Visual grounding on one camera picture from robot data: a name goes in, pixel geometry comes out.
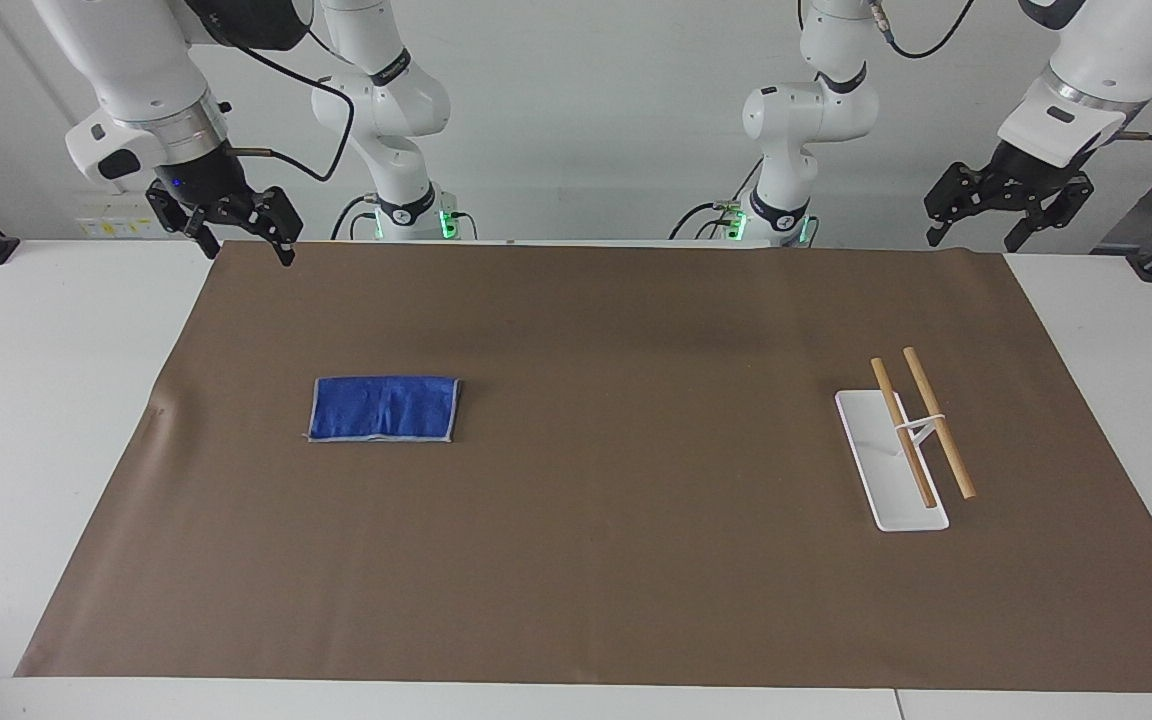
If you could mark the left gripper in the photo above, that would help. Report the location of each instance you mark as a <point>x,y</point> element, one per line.
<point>1024,168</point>

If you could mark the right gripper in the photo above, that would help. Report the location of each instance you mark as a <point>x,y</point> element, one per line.
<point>204,172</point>

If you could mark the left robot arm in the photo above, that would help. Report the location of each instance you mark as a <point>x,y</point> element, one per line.
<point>811,110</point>

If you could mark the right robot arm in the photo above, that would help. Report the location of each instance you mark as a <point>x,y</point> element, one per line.
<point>136,70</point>

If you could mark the blue towel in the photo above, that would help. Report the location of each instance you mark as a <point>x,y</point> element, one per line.
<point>384,408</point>

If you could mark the white rack with wooden rods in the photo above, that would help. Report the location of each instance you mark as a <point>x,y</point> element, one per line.
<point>896,470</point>

